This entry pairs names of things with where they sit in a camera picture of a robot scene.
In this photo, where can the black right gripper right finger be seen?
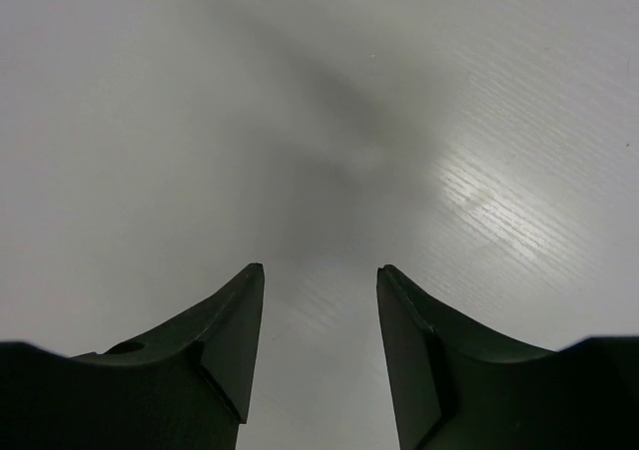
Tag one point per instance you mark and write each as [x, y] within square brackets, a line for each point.
[458, 384]

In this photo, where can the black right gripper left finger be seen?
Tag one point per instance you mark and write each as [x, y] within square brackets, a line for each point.
[184, 384]

